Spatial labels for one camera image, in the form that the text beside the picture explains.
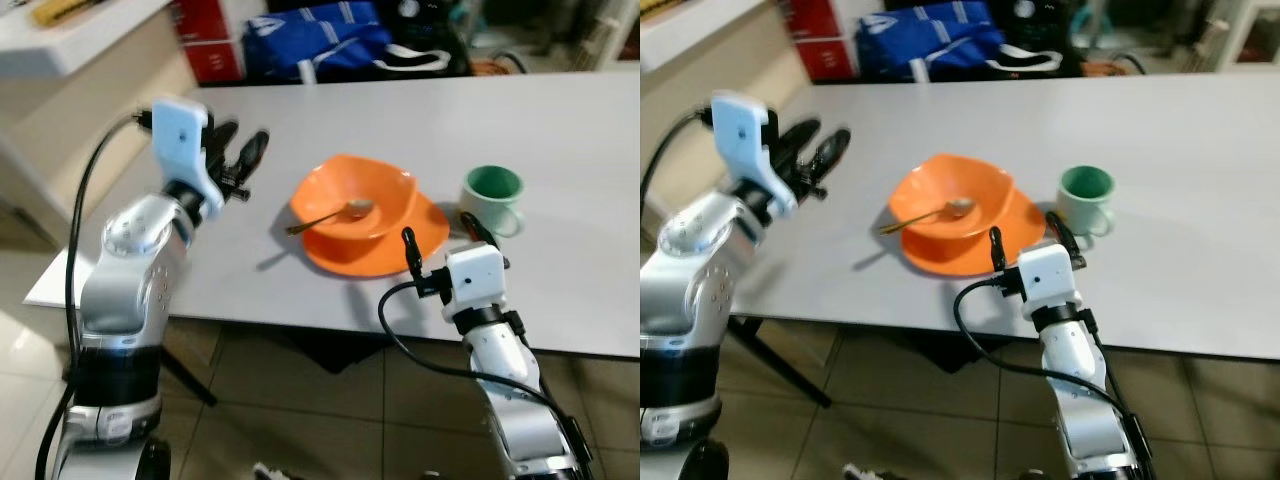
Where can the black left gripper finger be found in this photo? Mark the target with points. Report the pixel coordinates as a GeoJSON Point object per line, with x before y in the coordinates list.
{"type": "Point", "coordinates": [802, 138]}
{"type": "Point", "coordinates": [255, 152]}
{"type": "Point", "coordinates": [226, 140]}
{"type": "Point", "coordinates": [833, 152]}

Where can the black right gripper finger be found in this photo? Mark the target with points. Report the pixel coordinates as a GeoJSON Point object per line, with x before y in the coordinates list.
{"type": "Point", "coordinates": [1062, 229]}
{"type": "Point", "coordinates": [478, 230]}
{"type": "Point", "coordinates": [411, 250]}
{"type": "Point", "coordinates": [997, 250]}

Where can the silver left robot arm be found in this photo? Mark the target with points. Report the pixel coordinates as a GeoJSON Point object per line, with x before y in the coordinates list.
{"type": "Point", "coordinates": [700, 280]}
{"type": "Point", "coordinates": [130, 270]}

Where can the orange plate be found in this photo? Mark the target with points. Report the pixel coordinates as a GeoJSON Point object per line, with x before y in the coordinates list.
{"type": "Point", "coordinates": [400, 255]}
{"type": "Point", "coordinates": [1000, 255]}

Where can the pale green mug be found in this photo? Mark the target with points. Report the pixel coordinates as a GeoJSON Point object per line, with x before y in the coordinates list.
{"type": "Point", "coordinates": [482, 213]}
{"type": "Point", "coordinates": [1078, 213]}

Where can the gold metal spoon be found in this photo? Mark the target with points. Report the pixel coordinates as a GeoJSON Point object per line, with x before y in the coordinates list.
{"type": "Point", "coordinates": [958, 207]}
{"type": "Point", "coordinates": [357, 208]}

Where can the orange bowl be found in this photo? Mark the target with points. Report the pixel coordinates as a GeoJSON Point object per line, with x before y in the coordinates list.
{"type": "Point", "coordinates": [965, 180]}
{"type": "Point", "coordinates": [370, 185]}

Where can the blue fabric bag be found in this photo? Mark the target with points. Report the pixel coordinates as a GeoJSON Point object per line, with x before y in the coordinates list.
{"type": "Point", "coordinates": [925, 45]}
{"type": "Point", "coordinates": [310, 45]}

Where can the black bag white trim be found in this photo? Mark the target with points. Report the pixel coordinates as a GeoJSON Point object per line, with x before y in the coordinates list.
{"type": "Point", "coordinates": [1040, 52]}
{"type": "Point", "coordinates": [430, 50]}

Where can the yellow packet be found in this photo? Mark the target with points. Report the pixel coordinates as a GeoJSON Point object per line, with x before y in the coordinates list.
{"type": "Point", "coordinates": [660, 6]}
{"type": "Point", "coordinates": [60, 12]}

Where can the black round appliance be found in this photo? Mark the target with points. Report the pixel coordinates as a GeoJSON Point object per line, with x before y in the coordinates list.
{"type": "Point", "coordinates": [420, 22]}
{"type": "Point", "coordinates": [1040, 22]}

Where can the black table leg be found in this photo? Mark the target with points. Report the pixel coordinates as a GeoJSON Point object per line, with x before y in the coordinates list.
{"type": "Point", "coordinates": [800, 385]}
{"type": "Point", "coordinates": [195, 385]}

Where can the white glass door cabinet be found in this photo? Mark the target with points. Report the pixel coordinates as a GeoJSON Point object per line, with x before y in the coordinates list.
{"type": "Point", "coordinates": [610, 30]}
{"type": "Point", "coordinates": [1250, 35]}

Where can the grey robot left foot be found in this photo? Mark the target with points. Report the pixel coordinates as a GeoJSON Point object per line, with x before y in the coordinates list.
{"type": "Point", "coordinates": [272, 472]}
{"type": "Point", "coordinates": [865, 472]}

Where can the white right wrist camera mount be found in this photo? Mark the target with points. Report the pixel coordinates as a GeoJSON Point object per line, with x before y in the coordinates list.
{"type": "Point", "coordinates": [475, 275]}
{"type": "Point", "coordinates": [1050, 275]}

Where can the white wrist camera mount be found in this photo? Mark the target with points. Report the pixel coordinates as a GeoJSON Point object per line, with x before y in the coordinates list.
{"type": "Point", "coordinates": [180, 135]}
{"type": "Point", "coordinates": [475, 275]}
{"type": "Point", "coordinates": [745, 130]}
{"type": "Point", "coordinates": [1050, 275]}

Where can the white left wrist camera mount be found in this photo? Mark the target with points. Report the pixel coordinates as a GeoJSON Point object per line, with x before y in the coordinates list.
{"type": "Point", "coordinates": [745, 130]}
{"type": "Point", "coordinates": [180, 135]}

